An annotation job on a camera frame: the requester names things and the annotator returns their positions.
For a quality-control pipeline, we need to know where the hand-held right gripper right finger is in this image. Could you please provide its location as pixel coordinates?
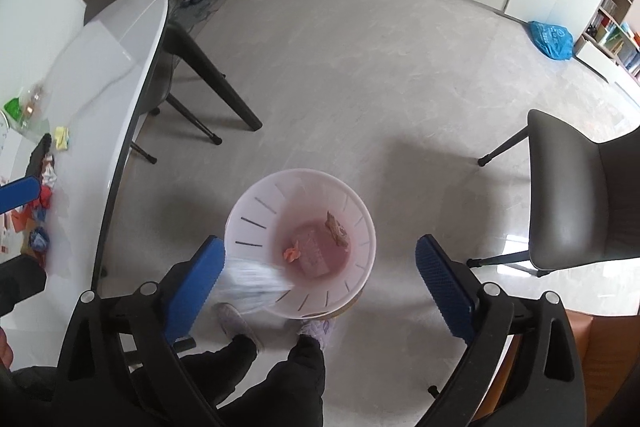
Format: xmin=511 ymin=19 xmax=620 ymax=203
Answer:
xmin=415 ymin=234 xmax=588 ymax=427

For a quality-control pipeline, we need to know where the orange leather chair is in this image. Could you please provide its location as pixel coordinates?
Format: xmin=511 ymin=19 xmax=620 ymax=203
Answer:
xmin=475 ymin=312 xmax=640 ymax=427

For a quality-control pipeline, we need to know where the person's leg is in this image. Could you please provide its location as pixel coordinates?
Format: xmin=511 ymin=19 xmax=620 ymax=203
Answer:
xmin=215 ymin=336 xmax=327 ymax=427
xmin=177 ymin=334 xmax=263 ymax=410

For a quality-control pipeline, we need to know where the grey upholstered chair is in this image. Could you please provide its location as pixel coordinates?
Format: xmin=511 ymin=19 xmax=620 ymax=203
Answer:
xmin=477 ymin=109 xmax=640 ymax=278

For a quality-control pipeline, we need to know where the wooden bookshelf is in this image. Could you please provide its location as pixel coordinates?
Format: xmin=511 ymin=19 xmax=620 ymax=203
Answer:
xmin=575 ymin=0 xmax=640 ymax=82

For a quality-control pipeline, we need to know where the green packet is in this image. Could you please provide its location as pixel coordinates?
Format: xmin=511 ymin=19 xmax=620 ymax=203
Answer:
xmin=2 ymin=97 xmax=26 ymax=122

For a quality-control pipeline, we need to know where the white plastic waste bin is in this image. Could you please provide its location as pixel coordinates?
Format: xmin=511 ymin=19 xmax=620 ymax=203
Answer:
xmin=224 ymin=167 xmax=377 ymax=320

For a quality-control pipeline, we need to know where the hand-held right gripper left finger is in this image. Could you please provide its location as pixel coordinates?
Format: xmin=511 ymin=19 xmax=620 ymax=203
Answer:
xmin=50 ymin=234 xmax=231 ymax=427

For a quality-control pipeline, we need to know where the dark chair with black legs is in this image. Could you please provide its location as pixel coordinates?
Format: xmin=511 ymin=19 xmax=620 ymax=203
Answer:
xmin=82 ymin=0 xmax=223 ymax=164

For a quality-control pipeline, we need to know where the white oval table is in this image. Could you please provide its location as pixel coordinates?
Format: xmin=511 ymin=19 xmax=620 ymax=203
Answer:
xmin=0 ymin=0 xmax=263 ymax=358

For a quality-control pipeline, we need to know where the orange flat packet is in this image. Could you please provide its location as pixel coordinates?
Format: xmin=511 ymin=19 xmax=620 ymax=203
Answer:
xmin=0 ymin=209 xmax=32 ymax=233

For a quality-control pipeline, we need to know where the person's right leg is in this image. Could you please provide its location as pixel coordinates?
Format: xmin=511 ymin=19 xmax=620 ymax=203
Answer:
xmin=215 ymin=336 xmax=327 ymax=427

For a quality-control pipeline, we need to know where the purple slipper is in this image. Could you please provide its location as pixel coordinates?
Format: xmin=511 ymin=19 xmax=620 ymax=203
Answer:
xmin=299 ymin=318 xmax=333 ymax=350

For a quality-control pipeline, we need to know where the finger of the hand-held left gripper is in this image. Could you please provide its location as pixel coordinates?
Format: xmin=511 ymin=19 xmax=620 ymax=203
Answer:
xmin=25 ymin=133 xmax=54 ymax=181
xmin=0 ymin=176 xmax=42 ymax=214

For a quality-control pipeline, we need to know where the grey slipper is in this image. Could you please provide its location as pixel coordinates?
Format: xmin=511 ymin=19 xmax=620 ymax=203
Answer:
xmin=217 ymin=303 xmax=263 ymax=350

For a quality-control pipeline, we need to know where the brown snack wrapper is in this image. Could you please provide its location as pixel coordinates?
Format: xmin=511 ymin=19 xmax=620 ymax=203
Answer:
xmin=325 ymin=211 xmax=351 ymax=250

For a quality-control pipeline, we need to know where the clear plastic bag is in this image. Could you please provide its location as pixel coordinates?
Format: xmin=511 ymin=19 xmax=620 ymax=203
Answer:
xmin=212 ymin=257 xmax=296 ymax=315

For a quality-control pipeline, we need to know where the white and red paper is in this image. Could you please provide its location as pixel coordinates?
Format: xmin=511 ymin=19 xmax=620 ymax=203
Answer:
xmin=0 ymin=232 xmax=21 ymax=259

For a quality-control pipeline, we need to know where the person's left leg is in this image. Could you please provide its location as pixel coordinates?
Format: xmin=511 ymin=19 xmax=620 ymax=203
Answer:
xmin=177 ymin=334 xmax=263 ymax=410

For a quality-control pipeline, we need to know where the white crumpled paper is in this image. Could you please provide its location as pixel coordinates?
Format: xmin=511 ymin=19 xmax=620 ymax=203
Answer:
xmin=40 ymin=157 xmax=59 ymax=186

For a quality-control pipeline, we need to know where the pink flat packet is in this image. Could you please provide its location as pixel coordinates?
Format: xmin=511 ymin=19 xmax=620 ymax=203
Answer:
xmin=291 ymin=222 xmax=348 ymax=279

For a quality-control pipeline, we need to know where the blue crumpled wrapper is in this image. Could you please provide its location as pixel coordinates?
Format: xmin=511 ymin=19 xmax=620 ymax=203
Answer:
xmin=27 ymin=229 xmax=51 ymax=254

